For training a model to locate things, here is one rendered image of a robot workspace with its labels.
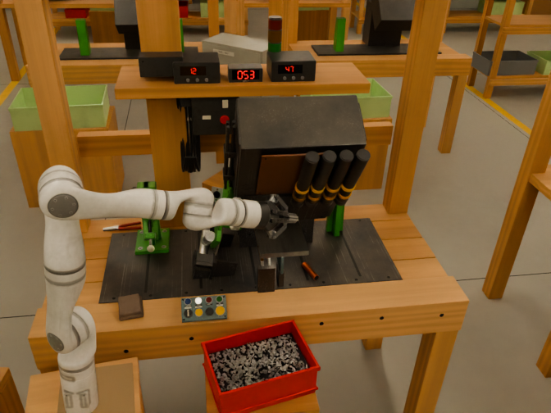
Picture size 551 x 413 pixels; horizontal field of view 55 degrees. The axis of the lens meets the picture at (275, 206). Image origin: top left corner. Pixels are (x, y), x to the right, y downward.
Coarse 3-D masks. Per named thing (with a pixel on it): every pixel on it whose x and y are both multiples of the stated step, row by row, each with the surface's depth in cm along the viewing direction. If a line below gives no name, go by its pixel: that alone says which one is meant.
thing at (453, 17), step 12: (360, 0) 834; (480, 0) 903; (504, 0) 915; (516, 0) 903; (528, 0) 879; (360, 12) 843; (456, 12) 899; (468, 12) 902; (480, 12) 904; (492, 12) 882; (516, 12) 889; (528, 12) 886; (360, 24) 853
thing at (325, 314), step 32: (288, 288) 190; (320, 288) 190; (352, 288) 191; (384, 288) 191; (416, 288) 192; (448, 288) 192; (96, 320) 174; (128, 320) 174; (160, 320) 174; (224, 320) 175; (256, 320) 177; (320, 320) 182; (352, 320) 184; (384, 320) 186; (416, 320) 189; (448, 320) 191; (32, 352) 170; (96, 352) 174; (128, 352) 176; (160, 352) 178; (192, 352) 181
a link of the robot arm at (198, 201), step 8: (168, 192) 123; (176, 192) 124; (184, 192) 124; (192, 192) 124; (200, 192) 125; (208, 192) 127; (168, 200) 121; (176, 200) 122; (184, 200) 123; (192, 200) 125; (200, 200) 125; (208, 200) 126; (168, 208) 121; (176, 208) 122; (184, 208) 126; (192, 208) 125; (200, 208) 125; (208, 208) 126; (168, 216) 122
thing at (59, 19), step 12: (204, 0) 840; (60, 12) 816; (72, 12) 785; (84, 12) 787; (180, 12) 806; (192, 12) 842; (204, 12) 812; (60, 24) 781; (72, 24) 783; (192, 24) 809; (204, 24) 812
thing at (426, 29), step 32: (32, 0) 170; (160, 0) 175; (416, 0) 196; (448, 0) 190; (32, 32) 175; (160, 32) 181; (416, 32) 197; (32, 64) 180; (416, 64) 201; (64, 96) 192; (416, 96) 208; (64, 128) 194; (160, 128) 199; (416, 128) 216; (64, 160) 201; (160, 160) 206; (416, 160) 224; (160, 224) 222
